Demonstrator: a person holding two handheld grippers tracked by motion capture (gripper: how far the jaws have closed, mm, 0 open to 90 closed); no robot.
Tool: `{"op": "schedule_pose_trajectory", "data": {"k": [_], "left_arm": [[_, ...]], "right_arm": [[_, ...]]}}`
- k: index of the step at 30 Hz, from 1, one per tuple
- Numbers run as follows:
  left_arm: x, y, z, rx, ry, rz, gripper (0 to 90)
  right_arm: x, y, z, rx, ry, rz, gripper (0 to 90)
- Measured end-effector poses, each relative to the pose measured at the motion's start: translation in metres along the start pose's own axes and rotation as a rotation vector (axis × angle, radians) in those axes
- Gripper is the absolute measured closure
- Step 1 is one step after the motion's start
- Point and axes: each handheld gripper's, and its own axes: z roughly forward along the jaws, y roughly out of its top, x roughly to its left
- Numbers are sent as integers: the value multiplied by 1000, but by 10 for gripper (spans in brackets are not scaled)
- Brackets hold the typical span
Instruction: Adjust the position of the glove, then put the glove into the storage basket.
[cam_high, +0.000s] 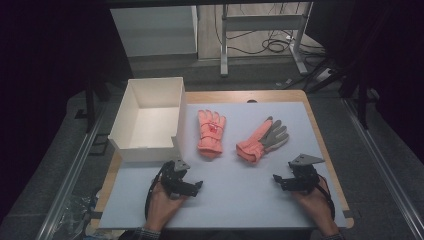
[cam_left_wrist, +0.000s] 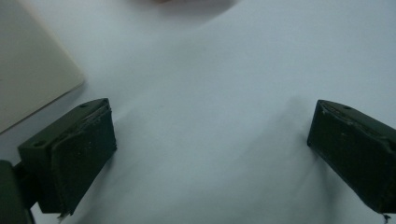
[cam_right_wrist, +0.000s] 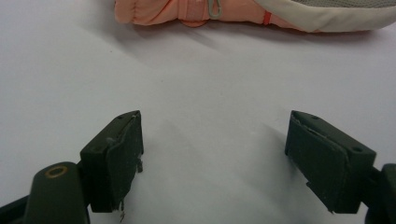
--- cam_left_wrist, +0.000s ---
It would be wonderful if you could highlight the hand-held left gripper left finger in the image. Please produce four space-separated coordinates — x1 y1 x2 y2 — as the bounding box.
17 98 118 217

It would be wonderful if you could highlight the white box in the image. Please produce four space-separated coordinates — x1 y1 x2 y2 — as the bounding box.
0 0 86 134

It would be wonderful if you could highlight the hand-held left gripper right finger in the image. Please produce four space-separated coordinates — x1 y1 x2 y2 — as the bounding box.
306 99 396 215

